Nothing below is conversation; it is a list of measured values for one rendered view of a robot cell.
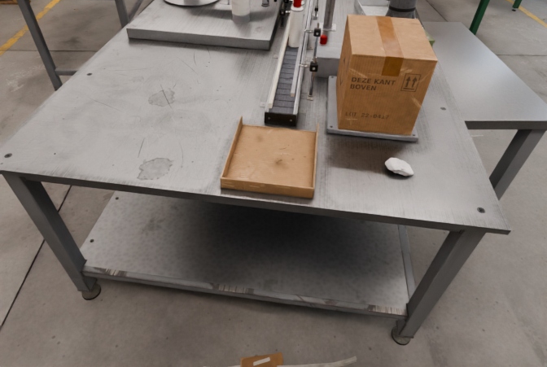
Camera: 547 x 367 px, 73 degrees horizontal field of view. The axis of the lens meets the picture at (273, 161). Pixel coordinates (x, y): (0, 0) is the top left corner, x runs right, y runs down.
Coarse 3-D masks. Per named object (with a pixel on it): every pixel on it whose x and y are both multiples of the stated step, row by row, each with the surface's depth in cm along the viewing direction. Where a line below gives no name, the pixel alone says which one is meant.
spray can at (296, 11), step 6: (294, 0) 147; (300, 0) 146; (294, 6) 148; (300, 6) 148; (294, 12) 148; (300, 12) 149; (294, 18) 150; (300, 18) 150; (294, 24) 152; (300, 24) 152; (294, 30) 153; (300, 30) 154; (294, 36) 155; (294, 42) 157
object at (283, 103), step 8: (288, 40) 164; (288, 48) 158; (296, 48) 159; (288, 56) 153; (296, 56) 153; (288, 64) 148; (280, 72) 143; (288, 72) 143; (280, 80) 139; (288, 80) 139; (280, 88) 134; (288, 88) 135; (296, 88) 135; (280, 96) 130; (288, 96) 130; (280, 104) 127; (288, 104) 127; (272, 112) 123; (280, 112) 123; (288, 112) 123
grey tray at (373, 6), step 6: (360, 0) 210; (366, 0) 210; (372, 0) 210; (378, 0) 210; (384, 0) 210; (354, 6) 211; (360, 6) 200; (366, 6) 212; (372, 6) 212; (378, 6) 212; (384, 6) 213; (360, 12) 200; (366, 12) 204; (372, 12) 205; (378, 12) 205; (384, 12) 205
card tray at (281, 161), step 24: (240, 120) 121; (240, 144) 117; (264, 144) 118; (288, 144) 118; (312, 144) 119; (240, 168) 109; (264, 168) 109; (288, 168) 110; (312, 168) 110; (264, 192) 103; (288, 192) 101; (312, 192) 100
